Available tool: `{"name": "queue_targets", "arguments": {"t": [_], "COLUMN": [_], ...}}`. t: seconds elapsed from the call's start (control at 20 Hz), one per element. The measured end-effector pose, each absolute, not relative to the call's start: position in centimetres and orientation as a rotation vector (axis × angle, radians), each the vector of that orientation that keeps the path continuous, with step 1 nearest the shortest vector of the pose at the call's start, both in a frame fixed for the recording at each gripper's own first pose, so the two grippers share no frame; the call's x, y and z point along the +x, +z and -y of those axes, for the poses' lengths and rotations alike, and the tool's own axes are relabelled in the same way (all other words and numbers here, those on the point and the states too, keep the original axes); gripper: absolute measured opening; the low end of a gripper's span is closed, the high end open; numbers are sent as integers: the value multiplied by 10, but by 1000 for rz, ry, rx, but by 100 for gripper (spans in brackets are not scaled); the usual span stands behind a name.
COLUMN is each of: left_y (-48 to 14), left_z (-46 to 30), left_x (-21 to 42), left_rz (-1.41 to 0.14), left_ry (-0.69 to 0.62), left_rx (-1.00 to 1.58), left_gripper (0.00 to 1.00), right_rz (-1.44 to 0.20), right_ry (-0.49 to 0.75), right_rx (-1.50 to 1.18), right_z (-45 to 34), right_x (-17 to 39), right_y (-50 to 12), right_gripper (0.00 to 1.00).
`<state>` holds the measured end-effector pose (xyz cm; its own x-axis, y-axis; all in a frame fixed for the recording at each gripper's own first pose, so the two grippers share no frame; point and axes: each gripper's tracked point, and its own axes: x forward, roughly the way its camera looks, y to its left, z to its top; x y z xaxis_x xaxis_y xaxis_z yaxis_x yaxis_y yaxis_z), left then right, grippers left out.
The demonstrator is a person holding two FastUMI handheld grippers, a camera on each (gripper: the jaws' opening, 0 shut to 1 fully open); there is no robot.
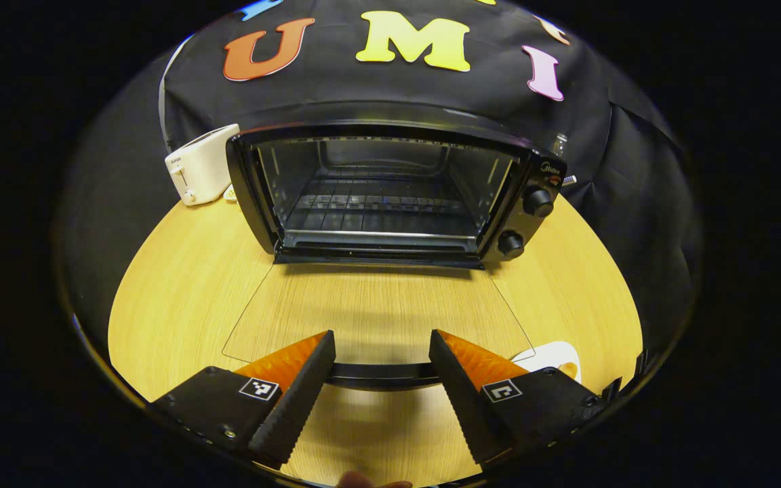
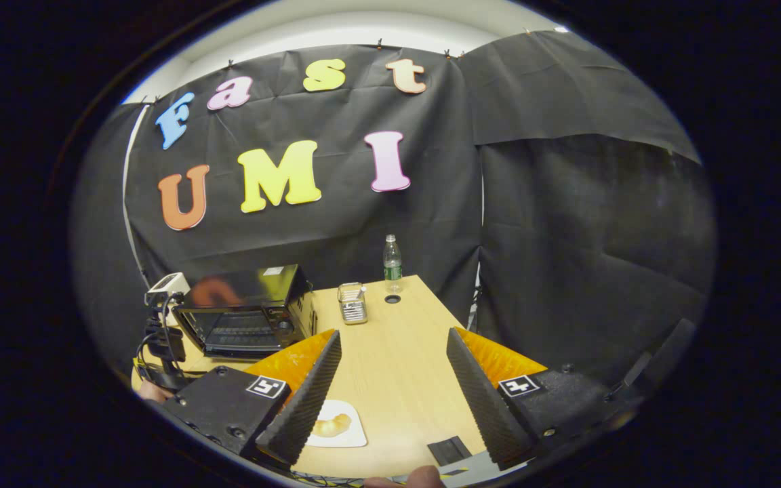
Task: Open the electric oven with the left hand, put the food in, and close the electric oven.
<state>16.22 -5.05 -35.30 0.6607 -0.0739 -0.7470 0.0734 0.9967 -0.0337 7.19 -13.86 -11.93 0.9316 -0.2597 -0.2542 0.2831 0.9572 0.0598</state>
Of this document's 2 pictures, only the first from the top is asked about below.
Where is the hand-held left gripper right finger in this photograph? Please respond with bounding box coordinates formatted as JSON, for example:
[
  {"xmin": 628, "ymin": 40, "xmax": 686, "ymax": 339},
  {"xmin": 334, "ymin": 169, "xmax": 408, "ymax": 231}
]
[{"xmin": 428, "ymin": 329, "xmax": 603, "ymax": 466}]

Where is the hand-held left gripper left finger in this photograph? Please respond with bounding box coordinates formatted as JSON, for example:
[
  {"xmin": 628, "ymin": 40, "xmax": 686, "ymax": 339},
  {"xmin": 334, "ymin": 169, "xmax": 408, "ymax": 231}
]
[{"xmin": 150, "ymin": 329, "xmax": 337, "ymax": 470}]

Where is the black electric oven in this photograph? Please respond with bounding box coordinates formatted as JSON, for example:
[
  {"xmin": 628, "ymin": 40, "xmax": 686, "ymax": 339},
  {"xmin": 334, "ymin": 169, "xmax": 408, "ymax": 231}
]
[{"xmin": 221, "ymin": 121, "xmax": 569, "ymax": 392}]

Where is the white plate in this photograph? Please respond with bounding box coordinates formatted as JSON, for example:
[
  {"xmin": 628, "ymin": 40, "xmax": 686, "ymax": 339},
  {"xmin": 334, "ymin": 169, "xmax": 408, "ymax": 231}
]
[{"xmin": 511, "ymin": 340, "xmax": 582, "ymax": 385}]

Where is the white toaster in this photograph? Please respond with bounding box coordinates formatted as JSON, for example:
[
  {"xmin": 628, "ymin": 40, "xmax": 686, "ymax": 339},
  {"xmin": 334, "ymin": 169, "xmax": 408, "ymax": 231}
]
[{"xmin": 165, "ymin": 123, "xmax": 241, "ymax": 206}]

